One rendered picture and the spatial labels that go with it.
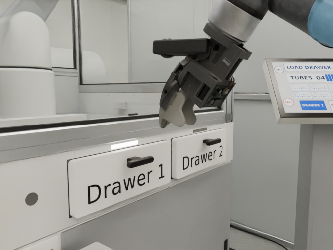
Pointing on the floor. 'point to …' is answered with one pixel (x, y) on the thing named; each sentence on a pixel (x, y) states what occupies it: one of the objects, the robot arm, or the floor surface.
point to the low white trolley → (96, 247)
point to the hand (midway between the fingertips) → (162, 120)
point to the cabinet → (158, 219)
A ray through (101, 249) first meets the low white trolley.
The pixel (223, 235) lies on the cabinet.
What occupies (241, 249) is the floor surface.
